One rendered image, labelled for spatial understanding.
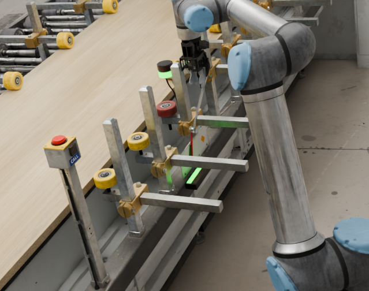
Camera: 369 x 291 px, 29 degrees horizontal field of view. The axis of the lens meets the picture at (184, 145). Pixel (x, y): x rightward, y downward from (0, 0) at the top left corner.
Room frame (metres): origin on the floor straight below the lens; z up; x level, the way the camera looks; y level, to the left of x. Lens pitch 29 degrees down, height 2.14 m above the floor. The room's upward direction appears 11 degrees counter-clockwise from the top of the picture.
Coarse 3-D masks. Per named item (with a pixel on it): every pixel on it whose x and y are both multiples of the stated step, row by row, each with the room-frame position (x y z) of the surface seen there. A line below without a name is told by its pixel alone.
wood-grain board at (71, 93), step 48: (144, 0) 3.95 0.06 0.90; (96, 48) 3.34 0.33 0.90; (144, 48) 3.22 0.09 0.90; (0, 96) 2.99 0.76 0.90; (48, 96) 2.88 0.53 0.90; (96, 96) 2.78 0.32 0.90; (0, 144) 2.51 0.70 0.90; (96, 144) 2.36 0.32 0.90; (0, 192) 2.15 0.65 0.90; (48, 192) 2.09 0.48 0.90; (0, 240) 1.86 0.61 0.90; (0, 288) 1.65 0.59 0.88
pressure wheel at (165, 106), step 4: (168, 100) 2.60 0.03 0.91; (160, 104) 2.58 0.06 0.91; (164, 104) 2.56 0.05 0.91; (168, 104) 2.57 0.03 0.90; (172, 104) 2.56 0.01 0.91; (156, 108) 2.55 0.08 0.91; (160, 108) 2.54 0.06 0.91; (164, 108) 2.54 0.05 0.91; (168, 108) 2.53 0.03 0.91; (172, 108) 2.53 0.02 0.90; (176, 108) 2.55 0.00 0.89; (160, 112) 2.53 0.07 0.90; (164, 112) 2.52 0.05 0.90; (168, 112) 2.52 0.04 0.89; (172, 112) 2.53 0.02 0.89; (176, 112) 2.54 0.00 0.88; (160, 116) 2.53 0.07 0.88; (164, 116) 2.52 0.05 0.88; (168, 116) 2.52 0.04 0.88
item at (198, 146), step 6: (204, 126) 2.54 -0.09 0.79; (198, 132) 2.49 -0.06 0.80; (204, 132) 2.54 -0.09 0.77; (198, 138) 2.48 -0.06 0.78; (204, 138) 2.53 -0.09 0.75; (198, 144) 2.47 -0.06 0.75; (204, 144) 2.52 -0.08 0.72; (186, 150) 2.38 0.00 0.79; (198, 150) 2.47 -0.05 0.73; (186, 168) 2.36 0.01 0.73; (186, 174) 2.35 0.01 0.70
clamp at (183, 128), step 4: (192, 112) 2.53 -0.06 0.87; (200, 112) 2.53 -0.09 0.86; (192, 116) 2.49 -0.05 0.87; (180, 120) 2.48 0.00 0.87; (192, 120) 2.46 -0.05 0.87; (180, 124) 2.45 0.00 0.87; (184, 124) 2.44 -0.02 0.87; (188, 124) 2.45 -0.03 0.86; (192, 124) 2.46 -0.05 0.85; (196, 124) 2.49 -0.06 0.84; (180, 128) 2.44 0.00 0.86; (184, 128) 2.43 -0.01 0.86; (188, 128) 2.43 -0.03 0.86; (180, 132) 2.44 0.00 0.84; (184, 132) 2.44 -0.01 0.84; (188, 132) 2.43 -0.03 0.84
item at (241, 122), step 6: (174, 114) 2.56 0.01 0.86; (162, 120) 2.56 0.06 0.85; (168, 120) 2.54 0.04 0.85; (174, 120) 2.53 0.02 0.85; (198, 120) 2.48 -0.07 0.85; (204, 120) 2.47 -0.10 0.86; (210, 120) 2.46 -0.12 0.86; (216, 120) 2.44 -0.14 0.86; (222, 120) 2.43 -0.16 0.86; (228, 120) 2.42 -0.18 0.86; (234, 120) 2.41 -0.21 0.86; (240, 120) 2.40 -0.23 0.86; (246, 120) 2.39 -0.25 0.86; (222, 126) 2.43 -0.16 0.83; (228, 126) 2.42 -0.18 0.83; (234, 126) 2.41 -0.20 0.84; (240, 126) 2.40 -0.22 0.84; (246, 126) 2.39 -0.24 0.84
